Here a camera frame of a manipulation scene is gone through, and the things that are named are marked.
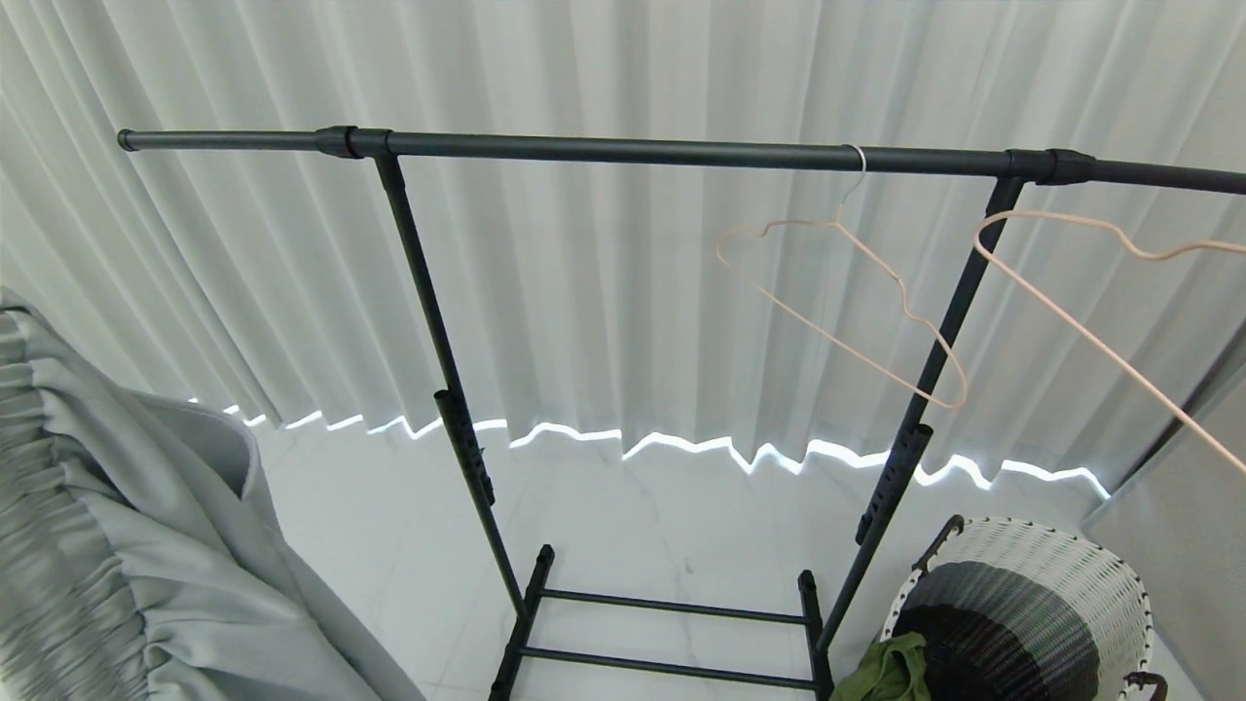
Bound pink clothes hanger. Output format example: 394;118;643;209
973;208;1246;479
715;144;971;411

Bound pale grey shorts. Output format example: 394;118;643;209
0;287;429;701

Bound black clothes rack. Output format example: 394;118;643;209
117;125;1246;701

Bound white laundry basket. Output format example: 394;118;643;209
881;514;1169;701

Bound green garment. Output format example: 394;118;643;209
829;633;932;701

